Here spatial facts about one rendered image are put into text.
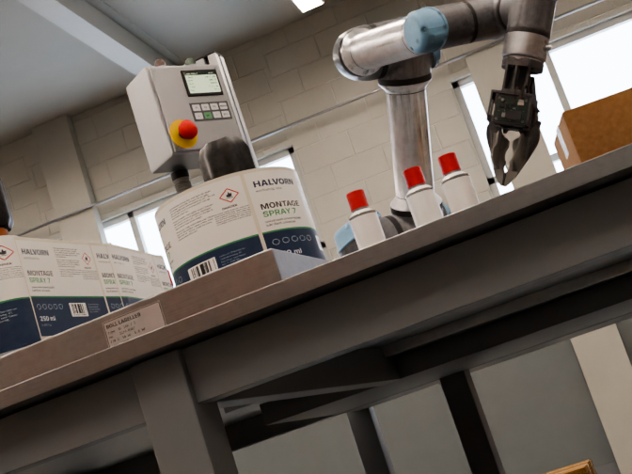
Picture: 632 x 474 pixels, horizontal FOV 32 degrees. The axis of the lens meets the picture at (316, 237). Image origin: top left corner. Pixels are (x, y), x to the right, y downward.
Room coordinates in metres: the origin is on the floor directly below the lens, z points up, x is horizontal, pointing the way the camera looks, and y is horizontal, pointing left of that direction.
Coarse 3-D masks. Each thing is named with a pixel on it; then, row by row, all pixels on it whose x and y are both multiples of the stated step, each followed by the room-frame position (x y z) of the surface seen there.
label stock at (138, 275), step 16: (112, 256) 1.61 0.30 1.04; (128, 256) 1.67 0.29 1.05; (144, 256) 1.73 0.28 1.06; (160, 256) 1.80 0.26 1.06; (128, 272) 1.65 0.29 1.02; (144, 272) 1.71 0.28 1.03; (160, 272) 1.78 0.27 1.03; (128, 288) 1.63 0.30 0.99; (144, 288) 1.69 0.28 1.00; (160, 288) 1.76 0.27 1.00; (128, 304) 1.62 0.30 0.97
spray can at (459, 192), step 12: (444, 156) 1.83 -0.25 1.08; (444, 168) 1.84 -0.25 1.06; (456, 168) 1.83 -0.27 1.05; (444, 180) 1.83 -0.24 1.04; (456, 180) 1.82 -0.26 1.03; (468, 180) 1.83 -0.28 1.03; (444, 192) 1.85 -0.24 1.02; (456, 192) 1.83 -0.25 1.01; (468, 192) 1.83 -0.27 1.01; (456, 204) 1.83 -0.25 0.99; (468, 204) 1.82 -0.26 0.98
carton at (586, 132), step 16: (608, 96) 1.95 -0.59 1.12; (624, 96) 1.95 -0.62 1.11; (576, 112) 1.96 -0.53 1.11; (592, 112) 1.95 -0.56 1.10; (608, 112) 1.95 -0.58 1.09; (624, 112) 1.95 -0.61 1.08; (560, 128) 2.04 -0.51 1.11; (576, 128) 1.96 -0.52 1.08; (592, 128) 1.95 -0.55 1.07; (608, 128) 1.95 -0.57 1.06; (624, 128) 1.95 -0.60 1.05; (560, 144) 2.12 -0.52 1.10; (576, 144) 1.96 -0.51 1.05; (592, 144) 1.96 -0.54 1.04; (608, 144) 1.95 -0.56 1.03; (624, 144) 1.95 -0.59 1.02; (560, 160) 2.19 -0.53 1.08; (576, 160) 2.00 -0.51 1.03
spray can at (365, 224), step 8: (352, 192) 1.88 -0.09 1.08; (360, 192) 1.88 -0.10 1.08; (352, 200) 1.88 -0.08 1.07; (360, 200) 1.88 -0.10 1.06; (352, 208) 1.89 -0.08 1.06; (360, 208) 1.88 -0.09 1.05; (368, 208) 1.88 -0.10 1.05; (352, 216) 1.88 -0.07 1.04; (360, 216) 1.87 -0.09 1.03; (368, 216) 1.87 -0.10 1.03; (376, 216) 1.88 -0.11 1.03; (352, 224) 1.88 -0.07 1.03; (360, 224) 1.87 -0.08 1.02; (368, 224) 1.87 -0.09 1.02; (376, 224) 1.88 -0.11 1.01; (360, 232) 1.87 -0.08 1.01; (368, 232) 1.87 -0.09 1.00; (376, 232) 1.87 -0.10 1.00; (360, 240) 1.88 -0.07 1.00; (368, 240) 1.87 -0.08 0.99; (376, 240) 1.87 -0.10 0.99; (360, 248) 1.88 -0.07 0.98
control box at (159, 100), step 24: (144, 72) 1.99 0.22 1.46; (168, 72) 2.00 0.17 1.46; (144, 96) 2.01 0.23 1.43; (168, 96) 1.99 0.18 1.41; (216, 96) 2.06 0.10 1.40; (144, 120) 2.03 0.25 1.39; (168, 120) 1.98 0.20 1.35; (192, 120) 2.02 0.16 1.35; (216, 120) 2.05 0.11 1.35; (144, 144) 2.05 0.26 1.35; (168, 144) 1.98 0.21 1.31; (192, 144) 2.00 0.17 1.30; (168, 168) 2.05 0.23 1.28; (192, 168) 2.10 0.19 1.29
